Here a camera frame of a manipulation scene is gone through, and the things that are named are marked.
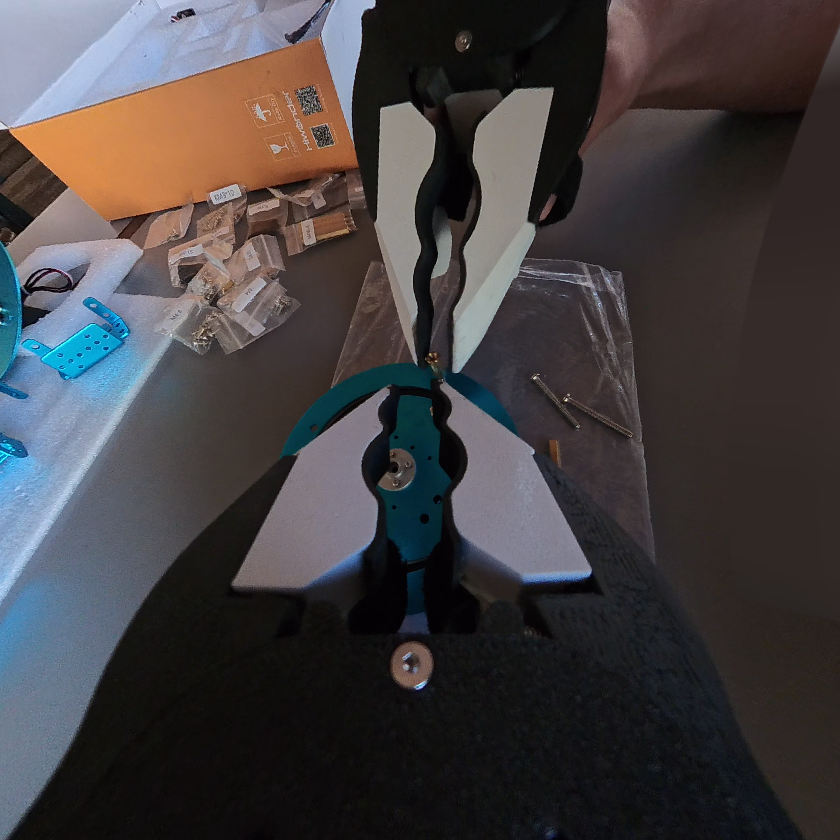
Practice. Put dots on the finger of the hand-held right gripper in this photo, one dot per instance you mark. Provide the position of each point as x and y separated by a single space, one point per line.
400 197
518 170

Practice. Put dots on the person's right forearm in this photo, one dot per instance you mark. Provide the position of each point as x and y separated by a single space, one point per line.
709 52

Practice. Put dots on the person's right hand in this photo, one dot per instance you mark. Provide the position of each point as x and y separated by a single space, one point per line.
548 208

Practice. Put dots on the brass standoff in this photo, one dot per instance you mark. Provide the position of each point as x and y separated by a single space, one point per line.
554 449
434 359

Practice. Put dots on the clear plastic bag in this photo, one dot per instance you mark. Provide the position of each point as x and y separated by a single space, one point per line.
577 315

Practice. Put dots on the teal round plate with servo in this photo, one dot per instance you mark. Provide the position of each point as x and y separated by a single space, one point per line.
8 295

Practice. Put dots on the pile of small hardware bags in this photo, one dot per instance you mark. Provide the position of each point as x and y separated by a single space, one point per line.
249 262

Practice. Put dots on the grey desk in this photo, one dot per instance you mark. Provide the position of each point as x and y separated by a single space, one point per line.
249 394

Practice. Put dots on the blue perforated U bracket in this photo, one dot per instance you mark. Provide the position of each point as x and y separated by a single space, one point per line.
85 344

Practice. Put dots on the small blue bracket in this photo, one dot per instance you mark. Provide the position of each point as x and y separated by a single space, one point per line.
13 453

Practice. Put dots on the blue round rotating base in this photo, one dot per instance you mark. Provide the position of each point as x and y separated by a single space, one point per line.
413 518

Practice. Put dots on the white foam sheet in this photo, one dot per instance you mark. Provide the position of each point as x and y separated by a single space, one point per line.
79 420

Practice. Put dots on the long metal screw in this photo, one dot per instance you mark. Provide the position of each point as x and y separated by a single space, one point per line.
600 415
554 401

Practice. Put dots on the white foam block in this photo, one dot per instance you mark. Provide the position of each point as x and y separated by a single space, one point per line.
111 253

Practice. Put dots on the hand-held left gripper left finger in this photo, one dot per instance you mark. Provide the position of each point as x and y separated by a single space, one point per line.
315 525

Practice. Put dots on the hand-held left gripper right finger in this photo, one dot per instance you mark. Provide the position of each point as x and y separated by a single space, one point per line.
518 518

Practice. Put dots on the orange cardboard box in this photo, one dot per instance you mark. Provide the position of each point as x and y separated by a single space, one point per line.
164 144

